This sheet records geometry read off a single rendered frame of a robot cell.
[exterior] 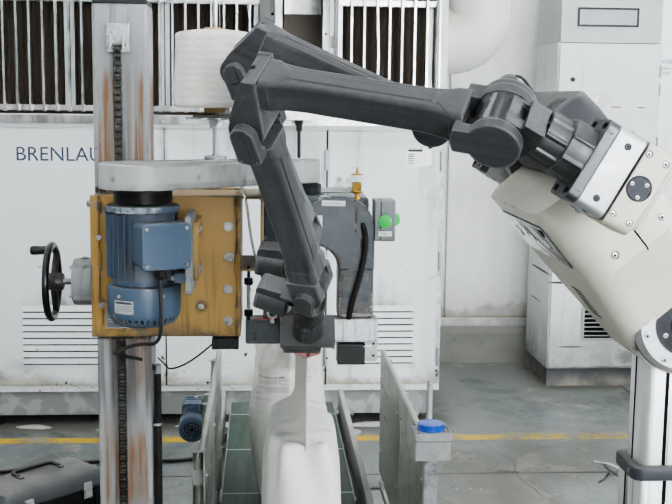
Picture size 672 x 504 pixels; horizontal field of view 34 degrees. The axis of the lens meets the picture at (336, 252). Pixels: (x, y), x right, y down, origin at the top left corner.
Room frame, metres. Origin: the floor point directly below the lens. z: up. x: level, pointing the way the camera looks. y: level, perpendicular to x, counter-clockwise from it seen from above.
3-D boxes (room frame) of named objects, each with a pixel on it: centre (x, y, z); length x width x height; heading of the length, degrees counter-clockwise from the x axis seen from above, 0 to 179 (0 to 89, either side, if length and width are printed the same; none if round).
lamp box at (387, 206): (2.48, -0.11, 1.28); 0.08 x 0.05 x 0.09; 4
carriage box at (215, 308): (2.52, 0.39, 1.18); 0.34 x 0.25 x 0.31; 94
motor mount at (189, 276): (2.35, 0.32, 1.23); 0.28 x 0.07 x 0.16; 4
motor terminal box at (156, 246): (2.19, 0.35, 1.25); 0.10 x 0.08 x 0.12; 119
